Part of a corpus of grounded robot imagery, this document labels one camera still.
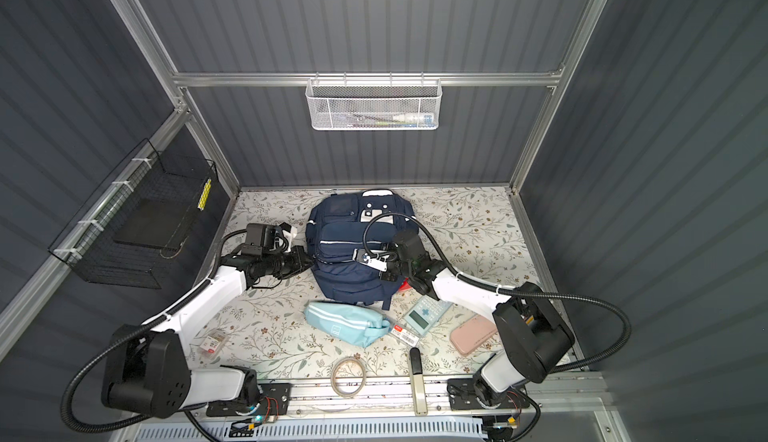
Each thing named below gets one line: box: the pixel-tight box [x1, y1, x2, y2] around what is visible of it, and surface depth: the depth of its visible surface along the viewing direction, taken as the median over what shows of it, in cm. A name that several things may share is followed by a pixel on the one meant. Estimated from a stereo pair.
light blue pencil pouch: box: [304, 301, 391, 349], surface depth 84 cm
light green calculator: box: [403, 294, 453, 337], surface depth 88 cm
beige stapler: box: [410, 347, 428, 416], surface depth 75 cm
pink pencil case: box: [450, 316, 498, 355], surface depth 83 cm
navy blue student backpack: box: [305, 189, 417, 311], surface depth 88 cm
